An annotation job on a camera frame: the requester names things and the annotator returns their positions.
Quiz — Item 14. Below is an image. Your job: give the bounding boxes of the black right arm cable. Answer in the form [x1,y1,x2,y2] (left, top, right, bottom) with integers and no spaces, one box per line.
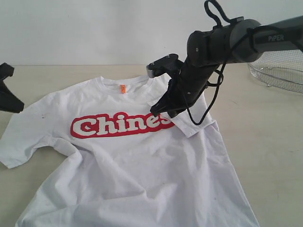
[184,0,280,126]

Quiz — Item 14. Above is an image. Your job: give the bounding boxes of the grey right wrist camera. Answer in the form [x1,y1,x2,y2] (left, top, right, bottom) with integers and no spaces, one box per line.
[146,53,184,78]

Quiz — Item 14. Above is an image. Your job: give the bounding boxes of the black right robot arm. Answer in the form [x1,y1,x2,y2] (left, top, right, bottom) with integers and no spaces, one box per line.
[146,17,303,118]

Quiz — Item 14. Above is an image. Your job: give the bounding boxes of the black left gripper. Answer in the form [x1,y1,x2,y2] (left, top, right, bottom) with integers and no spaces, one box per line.
[0,62,24,113]

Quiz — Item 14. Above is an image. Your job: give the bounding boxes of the white t-shirt red logo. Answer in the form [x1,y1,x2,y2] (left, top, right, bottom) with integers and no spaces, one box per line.
[0,75,259,227]

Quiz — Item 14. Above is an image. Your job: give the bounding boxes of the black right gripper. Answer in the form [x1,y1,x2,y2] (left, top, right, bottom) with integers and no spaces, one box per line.
[150,78,196,118]

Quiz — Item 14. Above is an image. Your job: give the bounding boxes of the metal wire mesh basket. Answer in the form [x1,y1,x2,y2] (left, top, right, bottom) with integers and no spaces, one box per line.
[248,50,303,93]

